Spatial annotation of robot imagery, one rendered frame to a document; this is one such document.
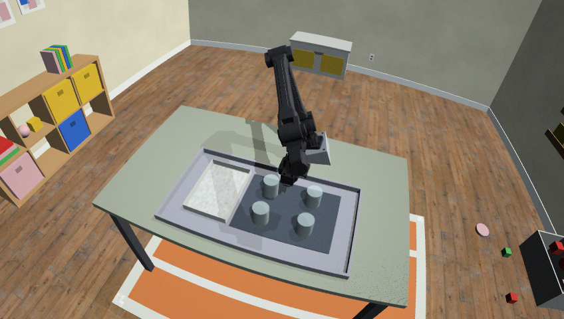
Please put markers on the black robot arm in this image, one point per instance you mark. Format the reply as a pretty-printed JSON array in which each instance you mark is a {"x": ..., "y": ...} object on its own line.
[{"x": 294, "y": 135}]

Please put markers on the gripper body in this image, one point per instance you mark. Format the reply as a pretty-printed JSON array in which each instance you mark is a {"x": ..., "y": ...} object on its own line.
[{"x": 280, "y": 169}]

